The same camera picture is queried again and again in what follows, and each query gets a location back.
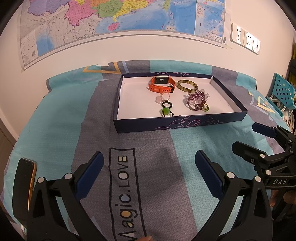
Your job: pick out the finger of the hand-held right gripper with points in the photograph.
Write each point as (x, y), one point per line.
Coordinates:
(245, 150)
(263, 130)

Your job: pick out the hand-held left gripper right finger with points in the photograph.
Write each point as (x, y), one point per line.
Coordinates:
(208, 178)

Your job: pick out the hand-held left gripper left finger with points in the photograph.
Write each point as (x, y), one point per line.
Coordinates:
(89, 178)

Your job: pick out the green bead charm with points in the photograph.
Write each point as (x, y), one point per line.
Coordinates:
(165, 111)

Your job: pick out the tortoiseshell bangle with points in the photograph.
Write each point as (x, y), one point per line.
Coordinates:
(187, 91)

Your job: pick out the dark blue box tray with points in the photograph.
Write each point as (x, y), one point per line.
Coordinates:
(138, 102)

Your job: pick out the orange smartwatch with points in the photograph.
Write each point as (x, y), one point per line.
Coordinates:
(152, 87)

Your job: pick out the person's right hand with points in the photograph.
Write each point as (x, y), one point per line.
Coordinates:
(274, 198)

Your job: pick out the person's left hand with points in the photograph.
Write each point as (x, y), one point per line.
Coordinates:
(145, 238)

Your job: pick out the teal perforated plastic chair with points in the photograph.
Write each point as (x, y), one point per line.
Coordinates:
(284, 85)

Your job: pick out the black smartphone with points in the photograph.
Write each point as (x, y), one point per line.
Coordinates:
(23, 180)

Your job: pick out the teal and grey bedsheet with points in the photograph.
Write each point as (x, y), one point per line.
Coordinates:
(57, 115)

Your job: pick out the beige tape strip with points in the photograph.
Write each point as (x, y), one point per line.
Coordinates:
(229, 46)

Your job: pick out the white wall socket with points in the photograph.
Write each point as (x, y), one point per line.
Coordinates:
(237, 33)
(256, 46)
(248, 41)

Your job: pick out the colourful wall map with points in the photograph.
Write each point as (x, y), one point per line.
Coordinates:
(92, 23)

